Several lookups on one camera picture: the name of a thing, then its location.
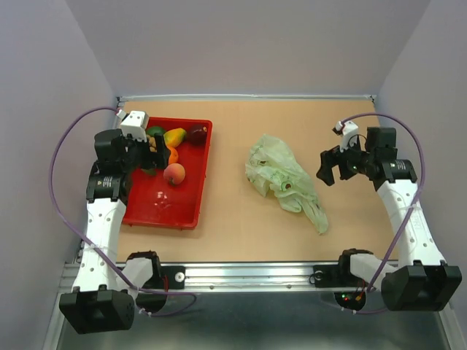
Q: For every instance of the fake longan bunch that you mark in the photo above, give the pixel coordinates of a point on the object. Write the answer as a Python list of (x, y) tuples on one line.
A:
[(152, 143)]

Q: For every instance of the dark red fake plum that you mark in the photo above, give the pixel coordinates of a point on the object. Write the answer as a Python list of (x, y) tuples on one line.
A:
[(197, 134)]

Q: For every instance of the yellow green fake mango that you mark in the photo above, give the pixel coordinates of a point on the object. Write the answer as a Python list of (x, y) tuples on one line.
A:
[(174, 137)]

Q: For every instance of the small green fake leaf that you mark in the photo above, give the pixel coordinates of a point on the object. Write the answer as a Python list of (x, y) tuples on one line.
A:
[(150, 172)]

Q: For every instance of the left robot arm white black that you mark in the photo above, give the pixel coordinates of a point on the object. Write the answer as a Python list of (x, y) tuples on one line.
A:
[(103, 297)]

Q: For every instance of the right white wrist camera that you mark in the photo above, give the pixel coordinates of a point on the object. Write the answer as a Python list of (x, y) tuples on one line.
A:
[(348, 131)]

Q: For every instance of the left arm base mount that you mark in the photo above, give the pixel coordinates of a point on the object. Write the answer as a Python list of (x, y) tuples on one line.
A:
[(171, 277)]

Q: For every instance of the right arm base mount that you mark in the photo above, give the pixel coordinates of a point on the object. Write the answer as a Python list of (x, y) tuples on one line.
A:
[(339, 279)]

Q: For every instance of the green fake lime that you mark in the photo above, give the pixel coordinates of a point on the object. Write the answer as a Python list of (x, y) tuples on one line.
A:
[(155, 130)]

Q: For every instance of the pale green plastic bag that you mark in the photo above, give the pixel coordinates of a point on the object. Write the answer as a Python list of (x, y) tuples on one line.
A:
[(272, 167)]

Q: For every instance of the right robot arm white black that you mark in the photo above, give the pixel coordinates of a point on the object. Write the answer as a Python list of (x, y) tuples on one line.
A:
[(422, 279)]

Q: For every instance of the aluminium rail frame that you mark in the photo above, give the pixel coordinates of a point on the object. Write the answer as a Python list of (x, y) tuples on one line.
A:
[(245, 242)]

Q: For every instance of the fake orange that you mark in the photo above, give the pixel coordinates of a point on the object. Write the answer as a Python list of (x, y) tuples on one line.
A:
[(173, 155)]

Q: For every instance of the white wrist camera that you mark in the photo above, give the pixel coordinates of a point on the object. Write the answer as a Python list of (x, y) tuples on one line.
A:
[(348, 131), (134, 125)]

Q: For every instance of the red plastic tray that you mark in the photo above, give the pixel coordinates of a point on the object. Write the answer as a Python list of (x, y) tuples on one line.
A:
[(153, 201)]

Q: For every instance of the fake peach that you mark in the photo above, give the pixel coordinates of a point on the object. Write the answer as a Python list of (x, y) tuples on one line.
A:
[(174, 174)]

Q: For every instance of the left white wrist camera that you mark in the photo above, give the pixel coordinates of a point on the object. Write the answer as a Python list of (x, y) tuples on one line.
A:
[(134, 125)]

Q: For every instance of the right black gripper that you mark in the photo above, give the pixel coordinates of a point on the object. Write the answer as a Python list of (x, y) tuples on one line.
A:
[(330, 158)]

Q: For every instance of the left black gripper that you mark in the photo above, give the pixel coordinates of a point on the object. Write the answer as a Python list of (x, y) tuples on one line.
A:
[(162, 154)]

